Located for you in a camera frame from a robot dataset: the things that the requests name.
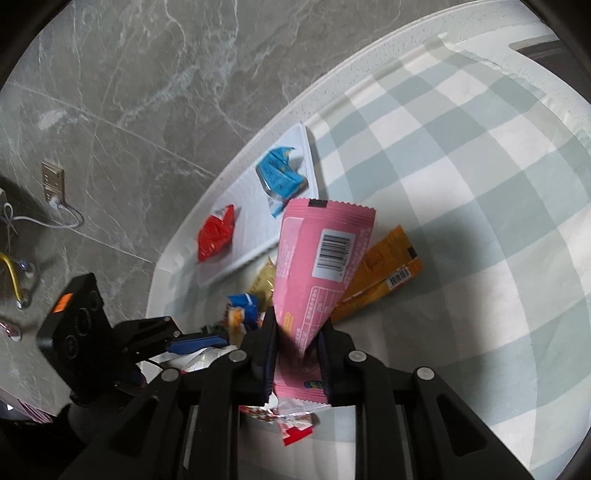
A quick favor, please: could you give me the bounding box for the red and white snack packet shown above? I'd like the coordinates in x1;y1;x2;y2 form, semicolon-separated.
238;392;320;448

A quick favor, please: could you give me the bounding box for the light blue snack packet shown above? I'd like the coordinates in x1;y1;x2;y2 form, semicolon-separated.
256;145;309;219

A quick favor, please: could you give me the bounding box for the yellow hose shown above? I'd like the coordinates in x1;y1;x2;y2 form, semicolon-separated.
0;251;24;301

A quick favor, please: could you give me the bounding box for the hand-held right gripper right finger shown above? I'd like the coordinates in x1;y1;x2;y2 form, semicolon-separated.
316;320;532;480

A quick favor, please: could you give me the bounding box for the blue and white snack packet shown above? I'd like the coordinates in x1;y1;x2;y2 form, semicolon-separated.
225;293;262;347

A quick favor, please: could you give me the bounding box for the orange snack packet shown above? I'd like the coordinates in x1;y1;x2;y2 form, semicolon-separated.
330;225;423;324

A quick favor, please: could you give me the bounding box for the beige wall socket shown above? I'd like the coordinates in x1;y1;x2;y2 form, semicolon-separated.
41;161;65;204

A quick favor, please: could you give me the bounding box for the pink snack packet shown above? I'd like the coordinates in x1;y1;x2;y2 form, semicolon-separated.
270;198;377;409

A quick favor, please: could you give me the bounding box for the white plastic tray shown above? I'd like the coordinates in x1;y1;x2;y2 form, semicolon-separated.
191;121;320;289

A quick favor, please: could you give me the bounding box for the gold snack packet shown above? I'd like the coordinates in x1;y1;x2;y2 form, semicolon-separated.
248;257;278;310

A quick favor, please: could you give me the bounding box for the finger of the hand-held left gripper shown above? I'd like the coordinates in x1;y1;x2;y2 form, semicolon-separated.
113;362;160;398
113;316;228;365

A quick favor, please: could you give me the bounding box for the green checked tablecloth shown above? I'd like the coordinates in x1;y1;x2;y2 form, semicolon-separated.
152;34;591;480

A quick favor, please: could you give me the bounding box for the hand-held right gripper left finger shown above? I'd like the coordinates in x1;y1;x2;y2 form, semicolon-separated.
60;307;280;480

